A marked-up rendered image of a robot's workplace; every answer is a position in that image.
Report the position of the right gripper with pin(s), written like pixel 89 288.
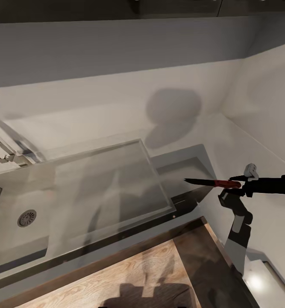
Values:
pixel 255 186

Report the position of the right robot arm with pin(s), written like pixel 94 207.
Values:
pixel 254 184

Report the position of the parer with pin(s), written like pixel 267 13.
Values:
pixel 216 182

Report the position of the cabinet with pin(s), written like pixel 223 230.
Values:
pixel 30 11

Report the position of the drop in sink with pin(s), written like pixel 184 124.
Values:
pixel 54 207

